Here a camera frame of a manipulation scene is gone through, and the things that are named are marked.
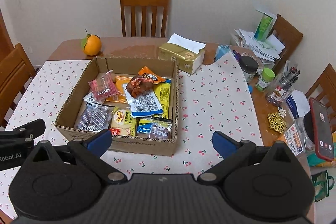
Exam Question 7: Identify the silver dark snack packet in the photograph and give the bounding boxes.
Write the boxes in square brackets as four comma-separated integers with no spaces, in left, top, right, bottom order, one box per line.
[74,103,114,132]

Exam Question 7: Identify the pink sausage snack packet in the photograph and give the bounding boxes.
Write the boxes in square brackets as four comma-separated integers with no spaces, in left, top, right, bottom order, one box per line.
[88,70,120,101]

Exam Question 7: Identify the white blue snack packet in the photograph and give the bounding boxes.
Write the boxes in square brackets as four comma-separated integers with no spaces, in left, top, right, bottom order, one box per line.
[122,84,163,118]

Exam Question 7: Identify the maroon pig snack packet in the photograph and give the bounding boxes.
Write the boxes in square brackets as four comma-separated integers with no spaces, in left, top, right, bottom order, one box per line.
[149,117,173,140]

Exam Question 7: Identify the orange brown snack packet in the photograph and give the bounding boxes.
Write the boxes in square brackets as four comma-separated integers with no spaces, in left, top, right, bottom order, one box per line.
[126,67,166,98]

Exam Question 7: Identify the yellow cheese snack packet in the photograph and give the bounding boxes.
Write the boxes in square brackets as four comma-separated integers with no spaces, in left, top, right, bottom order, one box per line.
[110,107,137,136]

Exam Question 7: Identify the gold ornament coaster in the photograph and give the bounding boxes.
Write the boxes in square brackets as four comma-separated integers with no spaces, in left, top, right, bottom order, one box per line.
[267,113,287,134]

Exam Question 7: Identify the cherry print tablecloth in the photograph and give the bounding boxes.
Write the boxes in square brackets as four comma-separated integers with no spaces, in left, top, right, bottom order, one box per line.
[0,50,264,221]

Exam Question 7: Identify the orange snack packet in box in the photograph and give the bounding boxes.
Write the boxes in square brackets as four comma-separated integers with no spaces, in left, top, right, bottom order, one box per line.
[106,74,132,103]

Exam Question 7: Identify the orange labelled box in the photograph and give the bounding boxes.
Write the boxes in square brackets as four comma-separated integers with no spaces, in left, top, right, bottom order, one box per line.
[282,117,315,157]

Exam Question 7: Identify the cardboard box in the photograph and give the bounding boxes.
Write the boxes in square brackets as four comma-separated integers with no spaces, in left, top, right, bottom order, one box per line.
[55,57,179,156]

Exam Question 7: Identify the clear jar with pens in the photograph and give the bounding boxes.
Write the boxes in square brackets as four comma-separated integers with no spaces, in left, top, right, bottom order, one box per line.
[265,60,300,107]

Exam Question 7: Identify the wooden chair at left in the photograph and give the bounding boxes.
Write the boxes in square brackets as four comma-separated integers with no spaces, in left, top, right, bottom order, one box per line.
[0,42,38,128]

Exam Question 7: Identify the wooden chair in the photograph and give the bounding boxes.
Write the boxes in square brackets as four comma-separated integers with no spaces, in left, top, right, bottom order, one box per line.
[271,14,303,74]
[120,0,170,38]
[0,42,38,128]

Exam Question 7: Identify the green lid bottle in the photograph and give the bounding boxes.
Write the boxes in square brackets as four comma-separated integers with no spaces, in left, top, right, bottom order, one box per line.
[255,68,275,92]

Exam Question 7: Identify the dark lid glass jar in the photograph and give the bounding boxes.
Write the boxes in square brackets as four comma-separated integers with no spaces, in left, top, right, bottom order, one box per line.
[239,56,259,83]

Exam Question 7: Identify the red smartphone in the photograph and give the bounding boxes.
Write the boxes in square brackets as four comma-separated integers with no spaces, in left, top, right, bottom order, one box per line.
[309,98,334,162]

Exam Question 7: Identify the yellow snack packet in box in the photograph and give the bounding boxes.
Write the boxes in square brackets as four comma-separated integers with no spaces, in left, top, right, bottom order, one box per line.
[137,79,171,135]

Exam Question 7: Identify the light blue small box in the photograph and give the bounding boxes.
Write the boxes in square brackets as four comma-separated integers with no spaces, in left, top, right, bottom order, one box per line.
[214,45,231,62]

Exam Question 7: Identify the orange tangerine with leaf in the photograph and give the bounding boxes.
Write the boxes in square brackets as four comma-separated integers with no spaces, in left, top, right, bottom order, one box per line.
[80,29,102,56]

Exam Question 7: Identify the pile of white papers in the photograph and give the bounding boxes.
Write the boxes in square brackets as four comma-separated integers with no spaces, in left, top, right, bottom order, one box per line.
[230,29,286,67]

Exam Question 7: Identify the yellow tissue pack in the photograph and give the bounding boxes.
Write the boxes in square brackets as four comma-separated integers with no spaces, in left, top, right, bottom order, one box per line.
[158,34,206,75]

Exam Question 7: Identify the green white carton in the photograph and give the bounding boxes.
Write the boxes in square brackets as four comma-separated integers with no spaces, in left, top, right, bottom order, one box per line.
[253,9,277,42]

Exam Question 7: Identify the wooden chair at right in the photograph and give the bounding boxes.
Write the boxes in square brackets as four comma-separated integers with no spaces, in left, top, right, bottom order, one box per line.
[271,14,303,74]

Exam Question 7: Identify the wooden chair at back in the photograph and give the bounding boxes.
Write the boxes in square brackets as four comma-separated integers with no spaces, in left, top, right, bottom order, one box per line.
[120,0,170,38]

